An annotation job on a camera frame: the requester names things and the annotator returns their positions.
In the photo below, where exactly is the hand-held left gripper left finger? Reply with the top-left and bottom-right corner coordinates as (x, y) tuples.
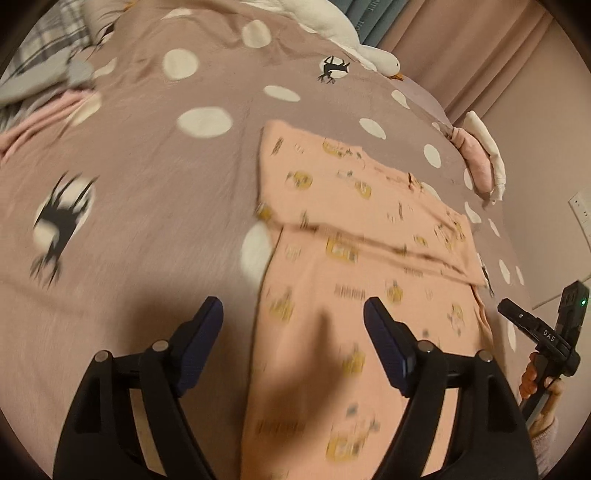
(52, 296), (225, 480)

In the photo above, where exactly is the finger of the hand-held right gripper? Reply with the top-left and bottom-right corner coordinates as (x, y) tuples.
(498, 299), (539, 343)

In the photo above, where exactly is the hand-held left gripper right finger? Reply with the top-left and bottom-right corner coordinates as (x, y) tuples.
(363, 296), (540, 480)

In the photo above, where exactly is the pink printed small garment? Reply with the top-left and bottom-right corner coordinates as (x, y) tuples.
(240, 119), (495, 480)

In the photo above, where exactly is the person's right hand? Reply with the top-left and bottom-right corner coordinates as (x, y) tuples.
(521, 352), (565, 416)

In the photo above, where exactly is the white power strip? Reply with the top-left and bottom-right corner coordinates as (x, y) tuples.
(569, 193), (591, 223)

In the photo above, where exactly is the polka dot bed blanket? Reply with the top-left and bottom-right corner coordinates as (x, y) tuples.
(0, 0), (532, 480)

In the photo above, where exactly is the folded pink cloth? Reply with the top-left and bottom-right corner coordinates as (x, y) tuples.
(444, 126), (493, 195)

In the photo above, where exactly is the folded white cloth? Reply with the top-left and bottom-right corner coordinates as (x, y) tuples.
(463, 110), (507, 205)

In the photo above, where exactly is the pink curtain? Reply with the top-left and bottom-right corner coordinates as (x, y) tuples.
(378, 0), (575, 126)

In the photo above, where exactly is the grey cloth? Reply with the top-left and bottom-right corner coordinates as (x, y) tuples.
(0, 50), (96, 108)

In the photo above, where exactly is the teal curtain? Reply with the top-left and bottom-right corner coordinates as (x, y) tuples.
(342, 0), (417, 49)

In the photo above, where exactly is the white goose plush toy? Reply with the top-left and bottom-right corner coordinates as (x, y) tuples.
(259, 0), (403, 80)

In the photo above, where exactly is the plaid cloth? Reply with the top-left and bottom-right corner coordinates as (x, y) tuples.
(0, 0), (122, 95)

